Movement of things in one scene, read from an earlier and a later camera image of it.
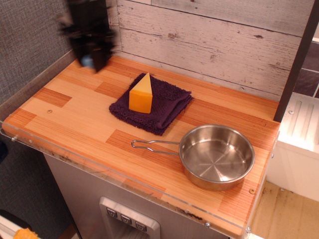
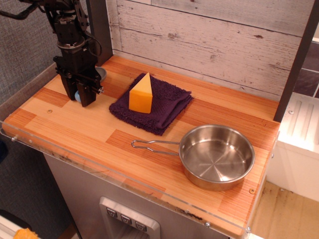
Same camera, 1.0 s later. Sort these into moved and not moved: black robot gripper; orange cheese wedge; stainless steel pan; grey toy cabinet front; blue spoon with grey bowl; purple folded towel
Moved: blue spoon with grey bowl; black robot gripper
Not moved: grey toy cabinet front; stainless steel pan; orange cheese wedge; purple folded towel
